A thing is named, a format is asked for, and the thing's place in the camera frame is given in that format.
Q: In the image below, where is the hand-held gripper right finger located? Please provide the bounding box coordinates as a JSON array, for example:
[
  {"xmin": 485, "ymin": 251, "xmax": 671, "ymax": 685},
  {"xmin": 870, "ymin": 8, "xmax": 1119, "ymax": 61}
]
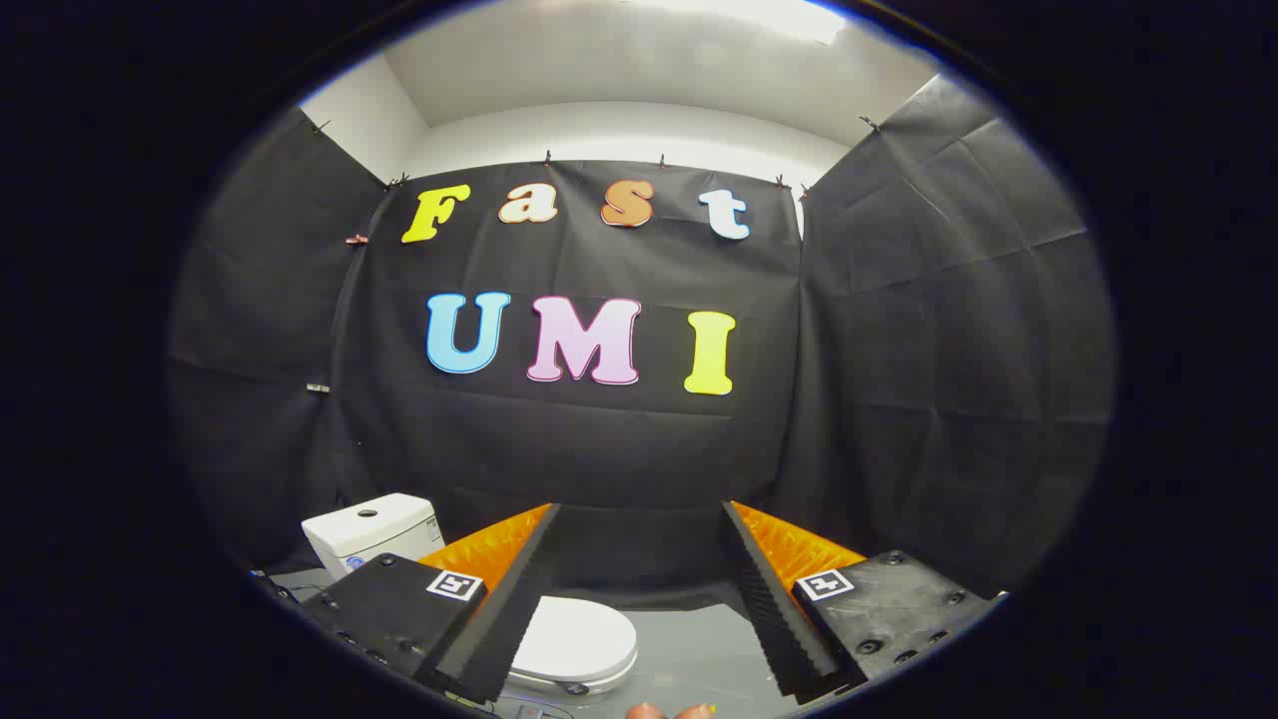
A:
[{"xmin": 721, "ymin": 499, "xmax": 1002, "ymax": 700}]

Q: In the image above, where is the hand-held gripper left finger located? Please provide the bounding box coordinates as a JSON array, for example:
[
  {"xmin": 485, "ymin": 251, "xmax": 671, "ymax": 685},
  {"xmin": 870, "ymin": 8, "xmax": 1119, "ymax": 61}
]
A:
[{"xmin": 298, "ymin": 502, "xmax": 562, "ymax": 706}]

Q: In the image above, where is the white toilet bowl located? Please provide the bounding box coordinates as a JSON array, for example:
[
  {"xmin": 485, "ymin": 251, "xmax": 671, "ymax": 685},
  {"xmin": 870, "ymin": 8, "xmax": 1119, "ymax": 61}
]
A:
[{"xmin": 504, "ymin": 669, "xmax": 634, "ymax": 698}]

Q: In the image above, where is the white toilet tank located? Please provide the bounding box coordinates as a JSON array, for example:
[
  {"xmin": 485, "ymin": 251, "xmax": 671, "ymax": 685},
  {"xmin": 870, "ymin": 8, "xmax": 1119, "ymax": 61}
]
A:
[{"xmin": 302, "ymin": 492, "xmax": 445, "ymax": 582}]

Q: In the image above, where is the black backdrop cloth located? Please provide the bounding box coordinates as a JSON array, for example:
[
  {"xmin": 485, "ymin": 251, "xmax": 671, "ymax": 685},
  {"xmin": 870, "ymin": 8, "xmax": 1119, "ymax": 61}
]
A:
[{"xmin": 168, "ymin": 72, "xmax": 1116, "ymax": 612}]

